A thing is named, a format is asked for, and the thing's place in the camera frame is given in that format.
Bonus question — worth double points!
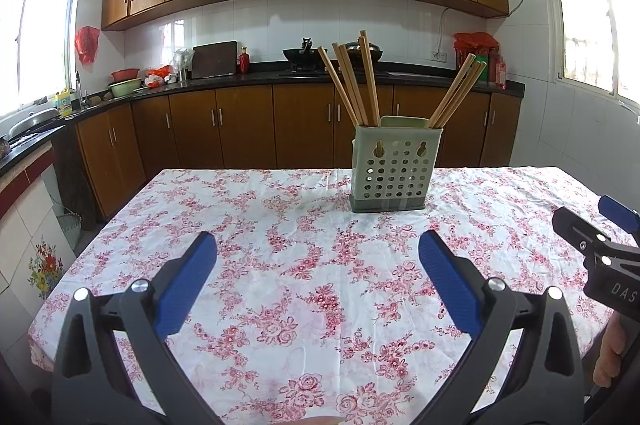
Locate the red plastic bag with bottles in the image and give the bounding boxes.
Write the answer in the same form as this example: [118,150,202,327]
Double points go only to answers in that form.
[453,31,500,72]

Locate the green plastic basin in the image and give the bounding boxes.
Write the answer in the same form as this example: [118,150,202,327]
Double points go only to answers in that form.
[107,78,144,99]

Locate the window above sink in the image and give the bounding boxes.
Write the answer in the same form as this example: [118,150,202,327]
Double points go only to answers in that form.
[0,0,84,122]

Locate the red hanging plastic bag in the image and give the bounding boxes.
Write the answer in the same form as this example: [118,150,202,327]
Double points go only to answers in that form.
[75,26,101,65]

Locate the black wok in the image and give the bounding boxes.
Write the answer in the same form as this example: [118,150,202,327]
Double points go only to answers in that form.
[282,37,322,64]

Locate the red floral tablecloth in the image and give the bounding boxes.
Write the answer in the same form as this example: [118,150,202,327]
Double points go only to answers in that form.
[27,165,640,425]

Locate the wire basket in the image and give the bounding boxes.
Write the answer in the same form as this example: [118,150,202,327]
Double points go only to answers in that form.
[54,212,83,247]

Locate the wooden chopstick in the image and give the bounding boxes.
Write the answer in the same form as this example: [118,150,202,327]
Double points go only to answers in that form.
[362,30,382,128]
[332,43,367,127]
[357,36,377,127]
[426,53,476,129]
[339,44,371,127]
[436,62,488,129]
[431,60,482,129]
[317,47,362,127]

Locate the window beside red bag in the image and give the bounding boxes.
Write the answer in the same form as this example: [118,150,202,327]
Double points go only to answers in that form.
[534,0,640,112]

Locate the dark lidded pot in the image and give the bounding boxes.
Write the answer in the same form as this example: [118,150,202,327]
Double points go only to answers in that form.
[344,43,385,63]

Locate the brown lower kitchen cabinets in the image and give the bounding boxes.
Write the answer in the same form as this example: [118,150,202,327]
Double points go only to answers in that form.
[75,82,522,222]

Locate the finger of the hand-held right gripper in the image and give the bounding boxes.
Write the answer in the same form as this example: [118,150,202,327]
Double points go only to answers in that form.
[552,206,612,257]
[597,194,640,234]

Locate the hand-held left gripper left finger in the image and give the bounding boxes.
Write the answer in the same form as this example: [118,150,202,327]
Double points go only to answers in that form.
[50,231,231,425]

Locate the grey metal pan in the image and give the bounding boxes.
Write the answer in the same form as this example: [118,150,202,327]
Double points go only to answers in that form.
[0,107,64,142]

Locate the black gas stove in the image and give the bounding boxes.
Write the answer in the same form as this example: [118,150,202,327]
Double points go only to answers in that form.
[277,60,392,79]

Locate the person's right hand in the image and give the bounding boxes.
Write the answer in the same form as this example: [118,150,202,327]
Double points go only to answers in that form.
[592,321,627,389]

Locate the black kitchen countertop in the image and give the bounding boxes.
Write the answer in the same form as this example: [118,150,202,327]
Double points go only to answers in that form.
[0,60,526,177]

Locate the red and white plastic bags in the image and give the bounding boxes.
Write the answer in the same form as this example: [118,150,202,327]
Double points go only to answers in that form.
[143,64,176,87]

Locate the white power cable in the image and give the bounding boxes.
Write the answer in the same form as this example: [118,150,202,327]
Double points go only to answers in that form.
[438,6,451,52]

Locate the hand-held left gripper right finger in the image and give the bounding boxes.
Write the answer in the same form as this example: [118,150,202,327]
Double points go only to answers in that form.
[415,230,586,425]

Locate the green perforated chopstick holder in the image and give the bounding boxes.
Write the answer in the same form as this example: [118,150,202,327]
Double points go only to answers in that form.
[350,115,444,214]

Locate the dark cutting board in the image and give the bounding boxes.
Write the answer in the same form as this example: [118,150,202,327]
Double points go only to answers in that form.
[191,40,239,80]

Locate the yellow dish soap bottle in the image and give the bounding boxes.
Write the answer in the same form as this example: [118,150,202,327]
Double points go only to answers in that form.
[54,88,74,116]

